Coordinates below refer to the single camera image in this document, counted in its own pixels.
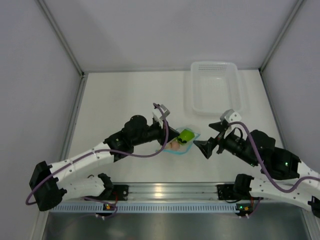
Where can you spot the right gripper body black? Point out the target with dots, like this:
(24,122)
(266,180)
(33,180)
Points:
(232,143)

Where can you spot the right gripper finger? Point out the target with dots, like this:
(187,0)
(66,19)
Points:
(206,147)
(220,126)

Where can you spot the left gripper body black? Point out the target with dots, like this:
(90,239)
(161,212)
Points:
(155,132)

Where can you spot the pink fake egg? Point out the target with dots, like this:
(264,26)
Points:
(175,146)

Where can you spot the green fake melon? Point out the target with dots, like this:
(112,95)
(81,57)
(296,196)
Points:
(185,136)

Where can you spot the clear zip top bag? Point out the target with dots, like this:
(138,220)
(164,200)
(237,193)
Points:
(186,147)

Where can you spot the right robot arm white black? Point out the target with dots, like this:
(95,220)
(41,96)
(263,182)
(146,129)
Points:
(283,176)

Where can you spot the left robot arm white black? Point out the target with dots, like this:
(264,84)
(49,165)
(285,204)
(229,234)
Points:
(72,178)

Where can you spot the white plastic basket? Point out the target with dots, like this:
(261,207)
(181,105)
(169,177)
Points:
(216,86)

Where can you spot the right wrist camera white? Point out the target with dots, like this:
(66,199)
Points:
(228,117)

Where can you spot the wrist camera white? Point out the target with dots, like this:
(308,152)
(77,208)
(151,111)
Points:
(228,117)
(160,112)

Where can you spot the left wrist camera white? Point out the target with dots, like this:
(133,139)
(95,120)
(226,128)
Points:
(160,112)

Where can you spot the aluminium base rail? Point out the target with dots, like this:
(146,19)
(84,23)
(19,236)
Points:
(172,191)

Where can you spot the white slotted cable duct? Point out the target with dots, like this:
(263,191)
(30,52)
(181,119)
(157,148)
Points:
(122,207)

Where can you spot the left aluminium frame post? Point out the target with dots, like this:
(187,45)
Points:
(44,8)

